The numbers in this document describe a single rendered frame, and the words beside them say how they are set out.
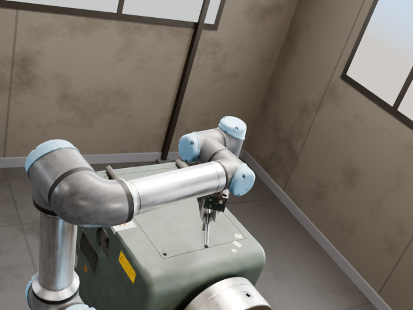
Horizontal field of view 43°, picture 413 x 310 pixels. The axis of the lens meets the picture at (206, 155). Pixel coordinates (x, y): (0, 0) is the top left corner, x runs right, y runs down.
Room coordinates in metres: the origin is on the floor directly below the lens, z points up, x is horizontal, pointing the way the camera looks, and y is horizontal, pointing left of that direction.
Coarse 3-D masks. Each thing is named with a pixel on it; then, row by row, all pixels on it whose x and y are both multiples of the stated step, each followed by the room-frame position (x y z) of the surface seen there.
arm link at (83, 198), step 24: (192, 168) 1.03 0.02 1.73; (216, 168) 1.06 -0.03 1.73; (240, 168) 1.09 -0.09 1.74; (72, 192) 0.82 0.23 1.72; (96, 192) 0.83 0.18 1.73; (120, 192) 0.86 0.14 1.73; (144, 192) 0.90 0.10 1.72; (168, 192) 0.94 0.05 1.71; (192, 192) 0.98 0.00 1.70; (216, 192) 1.05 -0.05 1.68; (240, 192) 1.07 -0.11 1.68; (72, 216) 0.80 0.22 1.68; (96, 216) 0.81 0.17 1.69; (120, 216) 0.83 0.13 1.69
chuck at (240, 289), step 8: (232, 288) 1.23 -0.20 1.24; (240, 288) 1.24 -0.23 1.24; (248, 288) 1.26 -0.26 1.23; (216, 296) 1.19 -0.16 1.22; (224, 296) 1.20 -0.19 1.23; (232, 296) 1.20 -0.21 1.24; (240, 296) 1.21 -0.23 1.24; (256, 296) 1.24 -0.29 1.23; (208, 304) 1.17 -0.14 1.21; (216, 304) 1.17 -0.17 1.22; (224, 304) 1.17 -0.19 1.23; (232, 304) 1.17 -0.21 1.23; (240, 304) 1.18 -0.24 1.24; (248, 304) 1.19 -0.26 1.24; (256, 304) 1.20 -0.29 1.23; (264, 304) 1.23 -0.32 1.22
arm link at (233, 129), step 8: (224, 120) 1.27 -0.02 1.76; (232, 120) 1.28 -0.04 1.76; (240, 120) 1.29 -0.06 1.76; (216, 128) 1.25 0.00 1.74; (224, 128) 1.25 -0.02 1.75; (232, 128) 1.24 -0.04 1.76; (240, 128) 1.25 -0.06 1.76; (224, 136) 1.23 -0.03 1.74; (232, 136) 1.24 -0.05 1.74; (240, 136) 1.25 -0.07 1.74; (232, 144) 1.24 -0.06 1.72; (240, 144) 1.26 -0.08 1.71; (232, 152) 1.25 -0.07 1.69
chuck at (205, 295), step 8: (224, 280) 1.26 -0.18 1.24; (232, 280) 1.27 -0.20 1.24; (240, 280) 1.29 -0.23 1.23; (248, 280) 1.34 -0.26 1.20; (208, 288) 1.22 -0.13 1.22; (216, 288) 1.22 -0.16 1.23; (224, 288) 1.22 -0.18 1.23; (200, 296) 1.19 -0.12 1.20; (208, 296) 1.19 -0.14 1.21; (192, 304) 1.18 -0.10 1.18; (200, 304) 1.17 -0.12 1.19
